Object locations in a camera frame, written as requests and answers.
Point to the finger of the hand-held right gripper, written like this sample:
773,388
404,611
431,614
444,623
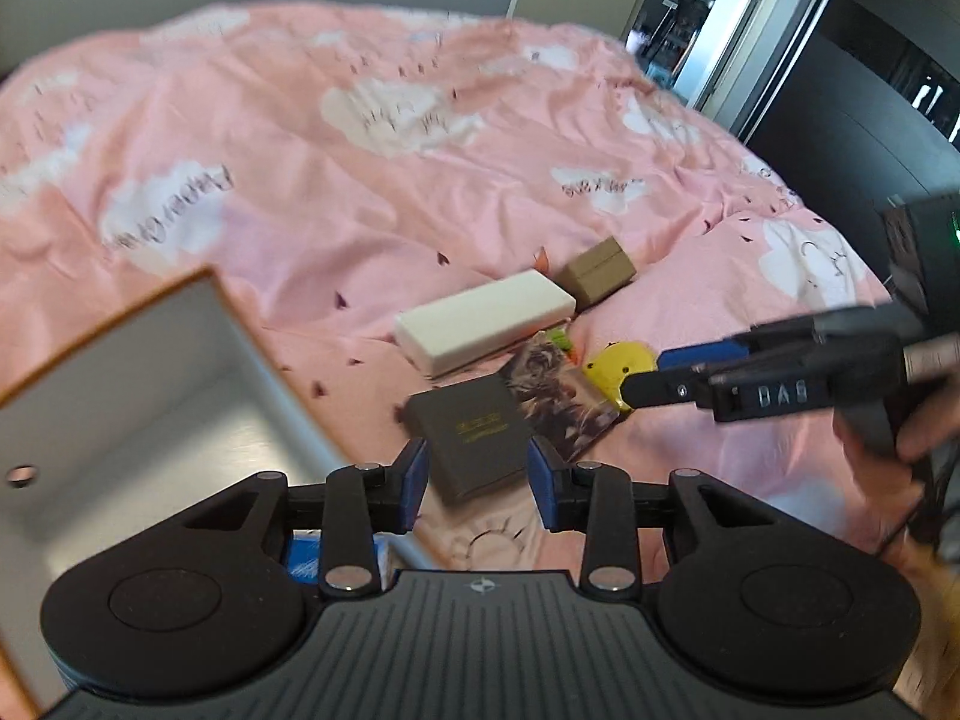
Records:
701,355
667,390

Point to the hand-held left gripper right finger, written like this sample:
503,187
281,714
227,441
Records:
541,480

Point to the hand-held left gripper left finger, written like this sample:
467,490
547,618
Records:
414,476

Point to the yellow round toy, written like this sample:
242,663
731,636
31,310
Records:
615,367

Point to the dark brown gift box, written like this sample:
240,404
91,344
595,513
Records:
472,427

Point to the gold gift box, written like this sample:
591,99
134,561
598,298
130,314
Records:
596,270

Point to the long white box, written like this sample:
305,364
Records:
480,319

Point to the orange cardboard box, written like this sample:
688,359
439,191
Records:
150,427

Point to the person's right hand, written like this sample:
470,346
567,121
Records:
877,480

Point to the printed picture card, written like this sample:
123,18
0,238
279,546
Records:
562,405

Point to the small orange object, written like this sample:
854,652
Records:
541,264

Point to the dark glossy cabinet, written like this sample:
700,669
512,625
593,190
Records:
862,90

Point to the pink printed blanket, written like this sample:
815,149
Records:
300,165

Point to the white sliding door frame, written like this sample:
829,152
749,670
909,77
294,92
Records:
757,30

